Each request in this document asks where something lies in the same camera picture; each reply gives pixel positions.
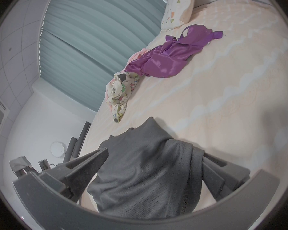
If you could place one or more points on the blue-green curtain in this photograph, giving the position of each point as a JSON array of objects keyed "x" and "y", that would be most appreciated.
[{"x": 98, "y": 32}]

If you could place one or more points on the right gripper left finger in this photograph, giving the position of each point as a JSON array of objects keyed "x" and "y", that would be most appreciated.
[{"x": 84, "y": 171}]

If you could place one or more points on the black T-shirt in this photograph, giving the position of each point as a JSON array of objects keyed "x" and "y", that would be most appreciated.
[{"x": 146, "y": 176}]

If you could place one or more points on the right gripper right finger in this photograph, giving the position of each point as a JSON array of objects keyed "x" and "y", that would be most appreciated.
[{"x": 228, "y": 176}]

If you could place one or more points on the white printed pillow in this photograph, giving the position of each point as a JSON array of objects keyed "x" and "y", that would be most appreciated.
[{"x": 178, "y": 6}]

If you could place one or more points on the bed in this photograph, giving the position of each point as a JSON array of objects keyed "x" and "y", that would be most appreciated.
[{"x": 230, "y": 92}]

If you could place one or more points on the pink garment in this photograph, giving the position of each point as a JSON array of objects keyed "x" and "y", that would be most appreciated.
[{"x": 144, "y": 51}]

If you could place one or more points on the purple garment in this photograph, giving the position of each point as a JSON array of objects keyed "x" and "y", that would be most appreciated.
[{"x": 158, "y": 61}]

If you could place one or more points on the white printed garment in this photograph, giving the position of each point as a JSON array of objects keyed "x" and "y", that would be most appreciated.
[{"x": 120, "y": 92}]

